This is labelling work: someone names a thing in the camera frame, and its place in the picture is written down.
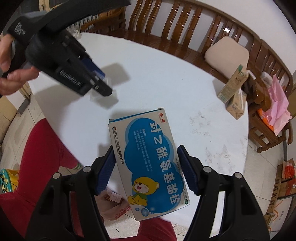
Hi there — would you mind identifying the blue white medicine box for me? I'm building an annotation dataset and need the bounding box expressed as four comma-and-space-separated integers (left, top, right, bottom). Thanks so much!
108, 108, 190, 221

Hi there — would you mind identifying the white plastic trash bag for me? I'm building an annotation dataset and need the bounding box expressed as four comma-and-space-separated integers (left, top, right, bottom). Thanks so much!
95, 188, 131, 221

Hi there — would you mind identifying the left hand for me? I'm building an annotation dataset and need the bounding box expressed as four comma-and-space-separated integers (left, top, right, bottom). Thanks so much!
1, 34, 40, 95

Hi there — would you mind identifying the cardboard boxes stack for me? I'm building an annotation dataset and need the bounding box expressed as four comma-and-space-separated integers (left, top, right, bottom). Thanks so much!
264, 159, 295, 232

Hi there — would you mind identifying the teal yellow toy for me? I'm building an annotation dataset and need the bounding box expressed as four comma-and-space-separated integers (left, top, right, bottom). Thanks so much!
1, 169, 19, 193

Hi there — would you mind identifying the small beige carton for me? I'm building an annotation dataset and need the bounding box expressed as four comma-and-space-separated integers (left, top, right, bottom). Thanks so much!
226, 89, 246, 120

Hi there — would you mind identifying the pink plastic bag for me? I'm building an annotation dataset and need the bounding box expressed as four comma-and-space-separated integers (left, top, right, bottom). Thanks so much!
257, 72, 292, 136

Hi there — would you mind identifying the beige seat cushion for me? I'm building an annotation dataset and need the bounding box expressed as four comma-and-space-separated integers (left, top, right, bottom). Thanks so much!
204, 36, 249, 79

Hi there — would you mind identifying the green beige carton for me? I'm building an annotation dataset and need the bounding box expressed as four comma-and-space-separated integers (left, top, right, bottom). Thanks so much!
217, 65, 249, 104

